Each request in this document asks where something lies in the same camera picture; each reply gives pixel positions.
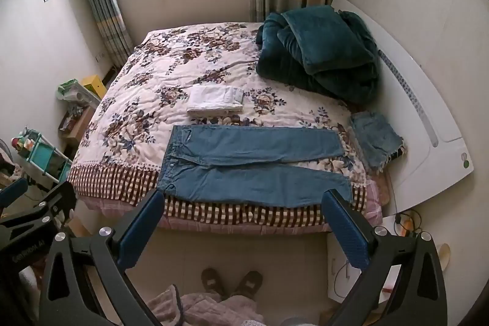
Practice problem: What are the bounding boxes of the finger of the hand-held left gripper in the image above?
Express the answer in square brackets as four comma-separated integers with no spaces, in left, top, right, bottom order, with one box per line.
[0,181,77,229]
[0,178,30,210]

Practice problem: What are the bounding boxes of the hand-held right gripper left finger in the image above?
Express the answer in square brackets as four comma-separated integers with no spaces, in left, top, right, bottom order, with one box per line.
[38,189,165,326]

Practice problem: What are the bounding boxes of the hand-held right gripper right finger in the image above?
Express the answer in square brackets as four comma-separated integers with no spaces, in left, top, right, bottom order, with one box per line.
[321,189,448,326]

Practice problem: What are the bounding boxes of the blue denim pants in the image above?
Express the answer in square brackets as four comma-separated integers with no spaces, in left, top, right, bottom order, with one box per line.
[156,125,354,208]

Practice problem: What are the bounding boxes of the white folded pants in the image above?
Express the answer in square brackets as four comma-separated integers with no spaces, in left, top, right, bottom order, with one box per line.
[186,85,244,116]

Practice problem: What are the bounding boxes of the teal storage cart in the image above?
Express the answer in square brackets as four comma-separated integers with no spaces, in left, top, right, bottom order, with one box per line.
[11,127,73,183]

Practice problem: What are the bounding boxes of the cardboard box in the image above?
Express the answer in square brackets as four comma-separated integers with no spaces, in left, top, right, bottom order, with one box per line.
[57,106,94,143]

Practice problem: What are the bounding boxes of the folded frayed denim shorts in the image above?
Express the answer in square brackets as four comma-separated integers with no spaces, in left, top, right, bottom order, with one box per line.
[349,111,406,174]

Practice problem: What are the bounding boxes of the pink fleece garment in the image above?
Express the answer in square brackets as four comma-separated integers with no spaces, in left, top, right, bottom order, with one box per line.
[147,284,264,326]

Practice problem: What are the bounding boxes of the green plastic bag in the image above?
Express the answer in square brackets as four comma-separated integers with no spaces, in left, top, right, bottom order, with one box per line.
[57,79,83,101]

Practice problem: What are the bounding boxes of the yellow box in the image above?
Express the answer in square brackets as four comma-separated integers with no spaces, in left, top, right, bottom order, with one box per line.
[82,75,105,99]

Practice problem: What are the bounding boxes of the floral quilted bed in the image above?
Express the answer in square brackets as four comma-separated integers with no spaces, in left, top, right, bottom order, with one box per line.
[67,22,383,235]

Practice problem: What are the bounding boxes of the white curved headboard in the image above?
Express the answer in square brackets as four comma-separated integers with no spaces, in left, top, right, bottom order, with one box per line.
[329,0,475,218]

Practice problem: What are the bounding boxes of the teal plush blanket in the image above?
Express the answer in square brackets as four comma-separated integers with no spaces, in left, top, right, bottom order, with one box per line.
[255,5,383,105]

